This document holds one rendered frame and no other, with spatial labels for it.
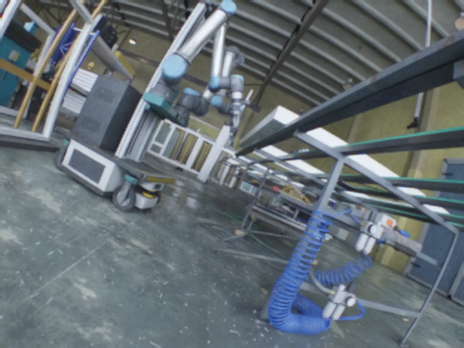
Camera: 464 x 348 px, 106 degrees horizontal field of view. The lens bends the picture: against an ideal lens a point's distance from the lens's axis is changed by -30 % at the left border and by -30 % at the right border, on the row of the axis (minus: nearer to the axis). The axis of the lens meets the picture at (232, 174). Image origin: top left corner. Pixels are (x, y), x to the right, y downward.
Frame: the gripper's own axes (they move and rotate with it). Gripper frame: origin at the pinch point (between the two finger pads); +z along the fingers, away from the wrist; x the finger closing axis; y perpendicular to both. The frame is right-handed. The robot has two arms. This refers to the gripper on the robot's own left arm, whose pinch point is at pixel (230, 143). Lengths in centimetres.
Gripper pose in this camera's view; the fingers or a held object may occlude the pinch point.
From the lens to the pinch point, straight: 212.3
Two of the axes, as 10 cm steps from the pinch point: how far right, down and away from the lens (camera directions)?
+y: 9.7, 2.0, -1.1
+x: 1.3, -0.6, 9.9
